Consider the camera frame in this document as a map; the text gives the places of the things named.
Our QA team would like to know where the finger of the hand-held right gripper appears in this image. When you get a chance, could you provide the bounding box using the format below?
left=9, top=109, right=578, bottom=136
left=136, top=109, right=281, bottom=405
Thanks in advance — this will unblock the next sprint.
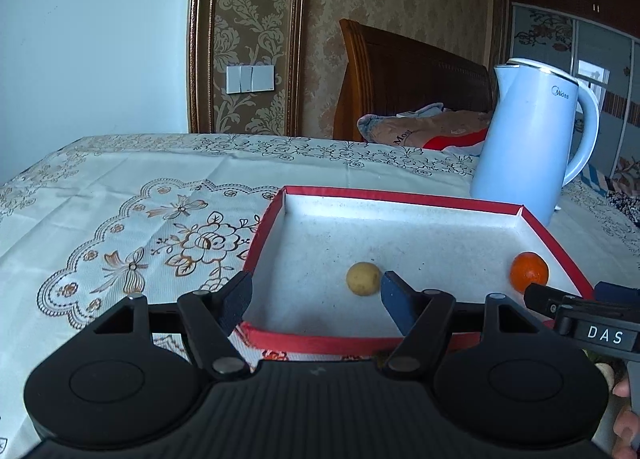
left=523, top=283, right=598, bottom=322
left=594, top=281, right=640, bottom=311

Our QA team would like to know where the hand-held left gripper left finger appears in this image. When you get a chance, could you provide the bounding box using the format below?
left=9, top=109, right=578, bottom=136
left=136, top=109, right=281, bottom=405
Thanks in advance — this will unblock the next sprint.
left=94, top=270, right=254, bottom=381

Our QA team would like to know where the red and white cloth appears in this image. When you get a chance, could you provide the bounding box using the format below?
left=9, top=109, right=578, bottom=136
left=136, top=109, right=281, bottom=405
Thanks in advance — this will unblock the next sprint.
left=422, top=126, right=490, bottom=156

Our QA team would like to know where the light blue electric kettle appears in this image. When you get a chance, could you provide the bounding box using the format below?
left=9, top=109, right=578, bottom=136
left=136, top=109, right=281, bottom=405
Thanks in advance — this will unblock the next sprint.
left=470, top=58, right=601, bottom=227

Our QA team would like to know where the gilded wall moulding frame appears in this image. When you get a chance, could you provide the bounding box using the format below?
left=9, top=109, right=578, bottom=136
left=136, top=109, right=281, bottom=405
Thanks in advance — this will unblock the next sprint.
left=187, top=0, right=308, bottom=137

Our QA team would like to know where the red cardboard box tray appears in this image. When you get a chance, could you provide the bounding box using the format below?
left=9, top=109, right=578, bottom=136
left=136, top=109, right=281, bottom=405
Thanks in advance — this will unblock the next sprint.
left=241, top=185, right=596, bottom=357

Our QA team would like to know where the white wall light switch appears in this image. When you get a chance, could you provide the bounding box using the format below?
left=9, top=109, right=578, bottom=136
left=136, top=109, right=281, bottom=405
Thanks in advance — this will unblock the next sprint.
left=225, top=64, right=276, bottom=94

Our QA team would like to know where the person's right hand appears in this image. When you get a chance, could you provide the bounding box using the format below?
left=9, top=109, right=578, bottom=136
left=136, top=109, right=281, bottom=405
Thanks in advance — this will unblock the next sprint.
left=607, top=373, right=640, bottom=459

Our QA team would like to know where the brown printed pillow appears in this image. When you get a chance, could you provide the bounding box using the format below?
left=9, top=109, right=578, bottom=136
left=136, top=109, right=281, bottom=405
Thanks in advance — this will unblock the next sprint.
left=356, top=108, right=493, bottom=147

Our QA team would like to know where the striped colourful blanket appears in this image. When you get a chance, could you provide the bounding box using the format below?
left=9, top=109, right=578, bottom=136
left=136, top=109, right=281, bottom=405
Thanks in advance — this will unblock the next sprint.
left=587, top=159, right=640, bottom=230

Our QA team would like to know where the large orange mandarin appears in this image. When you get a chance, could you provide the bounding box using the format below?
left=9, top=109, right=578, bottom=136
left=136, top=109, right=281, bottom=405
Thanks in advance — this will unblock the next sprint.
left=510, top=252, right=550, bottom=290

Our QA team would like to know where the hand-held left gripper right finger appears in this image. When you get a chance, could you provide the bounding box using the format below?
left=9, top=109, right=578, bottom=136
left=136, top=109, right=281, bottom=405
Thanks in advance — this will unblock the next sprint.
left=380, top=271, right=546, bottom=381

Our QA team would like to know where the brown wooden headboard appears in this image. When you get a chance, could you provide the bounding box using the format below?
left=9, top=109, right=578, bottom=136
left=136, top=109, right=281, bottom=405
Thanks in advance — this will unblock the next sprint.
left=332, top=19, right=496, bottom=142

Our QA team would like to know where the floral sliding door wardrobe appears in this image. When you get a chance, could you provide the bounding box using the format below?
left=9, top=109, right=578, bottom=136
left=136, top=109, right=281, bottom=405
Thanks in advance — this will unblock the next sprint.
left=507, top=0, right=640, bottom=180

